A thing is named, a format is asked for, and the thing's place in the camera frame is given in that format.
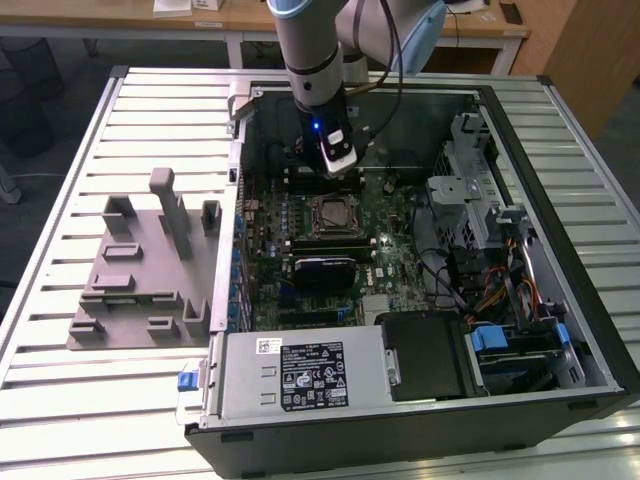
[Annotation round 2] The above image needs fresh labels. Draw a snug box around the silver CPU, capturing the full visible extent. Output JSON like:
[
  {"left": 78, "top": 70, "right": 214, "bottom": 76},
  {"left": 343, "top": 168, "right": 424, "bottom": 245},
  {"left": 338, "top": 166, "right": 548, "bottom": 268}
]
[{"left": 322, "top": 200, "right": 352, "bottom": 230}]

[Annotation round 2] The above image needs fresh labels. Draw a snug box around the black graphics card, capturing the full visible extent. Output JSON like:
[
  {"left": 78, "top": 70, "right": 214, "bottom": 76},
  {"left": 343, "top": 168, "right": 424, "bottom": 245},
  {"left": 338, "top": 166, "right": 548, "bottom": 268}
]
[{"left": 290, "top": 255, "right": 359, "bottom": 291}]

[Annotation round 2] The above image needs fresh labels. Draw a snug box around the wooden desk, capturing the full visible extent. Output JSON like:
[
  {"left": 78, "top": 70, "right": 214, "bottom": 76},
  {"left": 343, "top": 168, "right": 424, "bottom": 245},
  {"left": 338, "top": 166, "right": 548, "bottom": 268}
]
[{"left": 149, "top": 0, "right": 534, "bottom": 76}]

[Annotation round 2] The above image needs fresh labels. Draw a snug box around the metal drive cage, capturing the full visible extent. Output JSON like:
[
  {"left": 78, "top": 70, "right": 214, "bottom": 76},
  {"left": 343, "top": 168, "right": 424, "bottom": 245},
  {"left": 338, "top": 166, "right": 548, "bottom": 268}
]
[{"left": 425, "top": 112, "right": 509, "bottom": 251}]

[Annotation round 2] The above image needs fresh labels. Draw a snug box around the silver chipset heatsink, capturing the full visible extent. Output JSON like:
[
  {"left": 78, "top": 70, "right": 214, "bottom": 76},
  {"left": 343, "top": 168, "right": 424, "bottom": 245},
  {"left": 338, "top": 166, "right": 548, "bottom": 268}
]
[{"left": 362, "top": 294, "right": 392, "bottom": 316}]

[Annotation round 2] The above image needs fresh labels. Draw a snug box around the black expansion slot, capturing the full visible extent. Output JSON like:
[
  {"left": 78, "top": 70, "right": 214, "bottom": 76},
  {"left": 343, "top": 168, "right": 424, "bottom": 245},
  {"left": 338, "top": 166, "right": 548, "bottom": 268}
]
[{"left": 277, "top": 309, "right": 338, "bottom": 325}]

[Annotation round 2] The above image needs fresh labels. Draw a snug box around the green motherboard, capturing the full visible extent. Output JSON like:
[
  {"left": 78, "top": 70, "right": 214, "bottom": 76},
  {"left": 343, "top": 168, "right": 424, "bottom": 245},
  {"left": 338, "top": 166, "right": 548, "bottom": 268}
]
[{"left": 234, "top": 167, "right": 436, "bottom": 335}]

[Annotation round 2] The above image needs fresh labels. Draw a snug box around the white paper box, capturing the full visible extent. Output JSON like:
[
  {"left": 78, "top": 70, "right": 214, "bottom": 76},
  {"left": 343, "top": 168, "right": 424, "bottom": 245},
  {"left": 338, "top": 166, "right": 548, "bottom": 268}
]
[{"left": 152, "top": 0, "right": 194, "bottom": 15}]

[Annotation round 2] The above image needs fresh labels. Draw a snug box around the grey parts rack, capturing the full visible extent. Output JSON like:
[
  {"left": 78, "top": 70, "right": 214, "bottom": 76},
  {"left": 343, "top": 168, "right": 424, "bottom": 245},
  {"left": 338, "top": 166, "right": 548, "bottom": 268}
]
[{"left": 64, "top": 167, "right": 224, "bottom": 351}]

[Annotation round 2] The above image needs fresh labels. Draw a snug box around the silver power supply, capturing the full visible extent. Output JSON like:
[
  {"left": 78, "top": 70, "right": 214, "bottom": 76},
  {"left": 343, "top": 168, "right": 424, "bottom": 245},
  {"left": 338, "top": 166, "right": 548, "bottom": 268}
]
[{"left": 198, "top": 328, "right": 401, "bottom": 420}]

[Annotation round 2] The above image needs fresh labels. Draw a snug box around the hard disk in blue carrier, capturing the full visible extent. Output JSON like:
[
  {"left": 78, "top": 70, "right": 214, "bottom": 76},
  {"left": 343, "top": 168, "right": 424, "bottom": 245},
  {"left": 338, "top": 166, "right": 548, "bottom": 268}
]
[{"left": 464, "top": 323, "right": 569, "bottom": 394}]

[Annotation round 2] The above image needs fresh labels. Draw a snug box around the dark office chair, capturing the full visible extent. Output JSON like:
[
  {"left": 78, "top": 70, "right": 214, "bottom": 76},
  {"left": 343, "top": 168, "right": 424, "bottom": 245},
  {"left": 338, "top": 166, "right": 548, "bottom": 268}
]
[{"left": 0, "top": 37, "right": 66, "bottom": 159}]

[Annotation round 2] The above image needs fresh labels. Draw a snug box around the wooden cabinet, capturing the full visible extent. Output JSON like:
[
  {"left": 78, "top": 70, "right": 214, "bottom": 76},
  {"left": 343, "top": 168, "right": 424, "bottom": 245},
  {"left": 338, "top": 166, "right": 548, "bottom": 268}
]
[{"left": 512, "top": 0, "right": 640, "bottom": 139}]

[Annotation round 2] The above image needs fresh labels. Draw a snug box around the black PC case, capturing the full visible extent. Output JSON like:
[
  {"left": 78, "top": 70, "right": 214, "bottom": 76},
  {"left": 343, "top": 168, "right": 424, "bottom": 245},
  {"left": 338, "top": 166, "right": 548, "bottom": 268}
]
[{"left": 175, "top": 74, "right": 640, "bottom": 480}]

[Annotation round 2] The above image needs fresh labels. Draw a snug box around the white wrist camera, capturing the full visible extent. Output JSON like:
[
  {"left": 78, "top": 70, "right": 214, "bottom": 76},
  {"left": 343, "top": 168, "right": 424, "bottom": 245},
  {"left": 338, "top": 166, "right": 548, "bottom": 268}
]
[{"left": 319, "top": 127, "right": 359, "bottom": 177}]

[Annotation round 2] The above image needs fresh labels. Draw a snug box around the black cable gold connector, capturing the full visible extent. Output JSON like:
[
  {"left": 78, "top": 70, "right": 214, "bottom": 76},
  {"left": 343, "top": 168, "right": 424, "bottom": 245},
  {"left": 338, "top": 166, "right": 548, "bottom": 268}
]
[{"left": 343, "top": 0, "right": 401, "bottom": 96}]

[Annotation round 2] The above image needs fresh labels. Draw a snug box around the grey plastic bracket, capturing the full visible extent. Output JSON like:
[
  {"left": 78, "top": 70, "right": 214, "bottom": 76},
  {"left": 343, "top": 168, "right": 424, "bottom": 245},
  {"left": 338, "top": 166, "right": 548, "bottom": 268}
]
[{"left": 487, "top": 207, "right": 526, "bottom": 236}]

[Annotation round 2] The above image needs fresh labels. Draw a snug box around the orange wire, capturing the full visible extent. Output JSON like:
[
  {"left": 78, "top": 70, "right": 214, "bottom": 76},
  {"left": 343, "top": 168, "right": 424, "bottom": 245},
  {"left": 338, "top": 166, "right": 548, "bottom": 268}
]
[{"left": 519, "top": 279, "right": 544, "bottom": 321}]

